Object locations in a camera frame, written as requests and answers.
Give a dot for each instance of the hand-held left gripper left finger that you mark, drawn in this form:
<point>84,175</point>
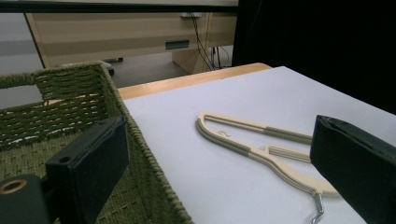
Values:
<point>93,161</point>

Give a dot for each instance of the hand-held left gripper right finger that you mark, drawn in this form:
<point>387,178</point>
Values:
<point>358,165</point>

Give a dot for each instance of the green woven basket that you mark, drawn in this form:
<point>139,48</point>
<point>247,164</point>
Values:
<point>146,161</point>

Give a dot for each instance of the cream plastic clothes hanger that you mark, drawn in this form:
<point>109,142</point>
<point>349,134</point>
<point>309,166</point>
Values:
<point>236,146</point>

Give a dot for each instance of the black chair base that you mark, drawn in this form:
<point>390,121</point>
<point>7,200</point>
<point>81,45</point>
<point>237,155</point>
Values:
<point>113,59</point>

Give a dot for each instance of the beige wooden desk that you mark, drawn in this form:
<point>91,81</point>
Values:
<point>93,34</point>

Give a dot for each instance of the white board work surface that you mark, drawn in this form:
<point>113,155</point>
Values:
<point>249,93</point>

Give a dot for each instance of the black curtain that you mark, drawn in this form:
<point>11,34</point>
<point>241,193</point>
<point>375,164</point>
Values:
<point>311,40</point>

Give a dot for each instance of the black horizontal bar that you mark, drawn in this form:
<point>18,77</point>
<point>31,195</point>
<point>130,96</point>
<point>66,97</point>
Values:
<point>93,6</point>

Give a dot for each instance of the white power strip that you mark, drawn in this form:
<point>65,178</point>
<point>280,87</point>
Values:
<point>190,14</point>

